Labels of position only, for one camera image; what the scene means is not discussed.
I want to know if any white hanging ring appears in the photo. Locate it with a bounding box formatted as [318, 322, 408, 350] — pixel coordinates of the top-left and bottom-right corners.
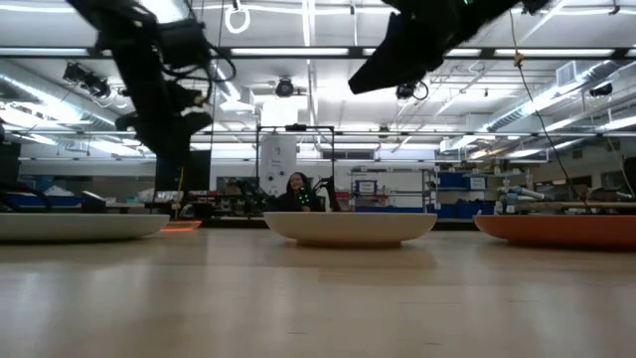
[224, 3, 251, 35]

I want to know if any translucent orange small plate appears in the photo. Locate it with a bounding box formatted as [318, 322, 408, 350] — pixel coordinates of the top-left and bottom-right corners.
[159, 220, 204, 234]

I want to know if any metal shelf with blue bins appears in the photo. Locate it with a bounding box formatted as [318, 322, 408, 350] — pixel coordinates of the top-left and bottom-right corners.
[350, 166, 493, 221]

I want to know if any background black rig frame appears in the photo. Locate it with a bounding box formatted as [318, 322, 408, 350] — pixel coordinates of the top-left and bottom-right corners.
[255, 123, 337, 216]

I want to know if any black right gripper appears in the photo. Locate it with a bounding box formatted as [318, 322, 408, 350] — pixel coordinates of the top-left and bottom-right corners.
[347, 0, 523, 95]

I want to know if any white column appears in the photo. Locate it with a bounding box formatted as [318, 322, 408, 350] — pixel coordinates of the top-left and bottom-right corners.
[259, 133, 298, 198]

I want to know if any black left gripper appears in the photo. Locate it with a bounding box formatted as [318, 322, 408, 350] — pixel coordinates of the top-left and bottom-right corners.
[106, 47, 215, 160]

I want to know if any black computer monitor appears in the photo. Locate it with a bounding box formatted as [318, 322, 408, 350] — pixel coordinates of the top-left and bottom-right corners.
[154, 148, 213, 193]

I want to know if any round black ceiling camera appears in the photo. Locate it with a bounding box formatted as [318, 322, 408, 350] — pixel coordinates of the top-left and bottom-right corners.
[274, 77, 296, 98]

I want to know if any black ceiling-mounted device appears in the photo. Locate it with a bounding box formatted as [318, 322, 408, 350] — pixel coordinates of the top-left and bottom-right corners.
[63, 62, 113, 99]

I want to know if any pale blue large plate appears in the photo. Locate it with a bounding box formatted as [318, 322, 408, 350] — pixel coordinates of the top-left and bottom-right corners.
[0, 213, 171, 244]

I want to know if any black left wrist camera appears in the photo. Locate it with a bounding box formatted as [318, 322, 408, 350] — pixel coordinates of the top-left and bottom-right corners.
[158, 19, 211, 72]

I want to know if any terracotta large plate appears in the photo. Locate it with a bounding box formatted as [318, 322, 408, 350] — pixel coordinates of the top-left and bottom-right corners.
[472, 214, 636, 251]

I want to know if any person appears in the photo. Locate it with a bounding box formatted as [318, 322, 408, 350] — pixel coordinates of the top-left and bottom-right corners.
[276, 171, 325, 214]

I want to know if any black ceiling camera with cable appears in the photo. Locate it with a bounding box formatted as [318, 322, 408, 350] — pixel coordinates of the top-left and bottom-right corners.
[396, 79, 429, 101]

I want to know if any beige large plate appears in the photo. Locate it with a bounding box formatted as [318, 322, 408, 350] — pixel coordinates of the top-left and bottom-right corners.
[262, 211, 439, 249]

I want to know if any blue storage bin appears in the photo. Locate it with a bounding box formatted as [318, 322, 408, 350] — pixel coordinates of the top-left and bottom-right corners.
[7, 192, 84, 209]

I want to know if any yellow hanging cable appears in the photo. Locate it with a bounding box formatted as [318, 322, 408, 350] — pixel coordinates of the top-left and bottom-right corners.
[173, 166, 185, 220]

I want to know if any black aluminium table frame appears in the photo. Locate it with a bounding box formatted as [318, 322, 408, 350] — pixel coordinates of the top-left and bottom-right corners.
[201, 217, 478, 231]

